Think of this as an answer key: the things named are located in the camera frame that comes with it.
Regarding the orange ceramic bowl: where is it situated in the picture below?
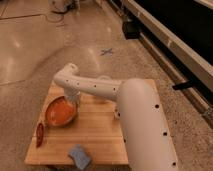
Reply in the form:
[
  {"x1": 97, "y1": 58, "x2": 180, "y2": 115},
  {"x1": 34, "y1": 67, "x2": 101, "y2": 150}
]
[{"x1": 45, "y1": 96, "x2": 77, "y2": 127}]

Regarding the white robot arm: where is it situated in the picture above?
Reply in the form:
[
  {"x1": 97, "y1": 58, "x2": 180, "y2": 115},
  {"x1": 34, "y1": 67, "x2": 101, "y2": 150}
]
[{"x1": 53, "y1": 63, "x2": 179, "y2": 171}]

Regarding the wooden table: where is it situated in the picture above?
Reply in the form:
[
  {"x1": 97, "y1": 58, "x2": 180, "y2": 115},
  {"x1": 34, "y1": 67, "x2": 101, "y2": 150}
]
[{"x1": 24, "y1": 79, "x2": 158, "y2": 167}]

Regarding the dark red brown sausage toy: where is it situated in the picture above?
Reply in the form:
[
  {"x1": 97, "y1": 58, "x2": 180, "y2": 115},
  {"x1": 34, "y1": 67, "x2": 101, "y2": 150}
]
[{"x1": 36, "y1": 123, "x2": 44, "y2": 148}]

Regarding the blue tape cross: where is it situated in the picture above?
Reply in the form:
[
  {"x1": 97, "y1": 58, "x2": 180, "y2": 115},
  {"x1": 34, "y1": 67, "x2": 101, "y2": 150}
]
[{"x1": 101, "y1": 48, "x2": 114, "y2": 56}]

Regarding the blue sponge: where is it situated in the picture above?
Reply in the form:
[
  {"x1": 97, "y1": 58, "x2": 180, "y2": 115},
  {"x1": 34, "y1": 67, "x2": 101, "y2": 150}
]
[{"x1": 68, "y1": 144, "x2": 91, "y2": 171}]

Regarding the black box on ledge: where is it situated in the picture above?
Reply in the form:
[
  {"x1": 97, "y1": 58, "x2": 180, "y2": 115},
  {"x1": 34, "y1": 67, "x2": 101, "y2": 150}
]
[{"x1": 122, "y1": 21, "x2": 140, "y2": 39}]

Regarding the white machine base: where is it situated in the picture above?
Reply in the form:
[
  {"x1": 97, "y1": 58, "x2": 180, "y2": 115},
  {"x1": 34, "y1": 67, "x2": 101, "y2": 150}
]
[{"x1": 50, "y1": 0, "x2": 80, "y2": 14}]

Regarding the cable on floor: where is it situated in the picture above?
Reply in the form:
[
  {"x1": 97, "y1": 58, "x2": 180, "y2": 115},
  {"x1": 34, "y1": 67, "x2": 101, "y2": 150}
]
[{"x1": 45, "y1": 11, "x2": 66, "y2": 28}]

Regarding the long beige wall ledge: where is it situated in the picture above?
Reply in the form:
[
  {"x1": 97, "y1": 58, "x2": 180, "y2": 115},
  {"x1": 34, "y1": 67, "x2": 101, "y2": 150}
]
[{"x1": 123, "y1": 0, "x2": 213, "y2": 91}]

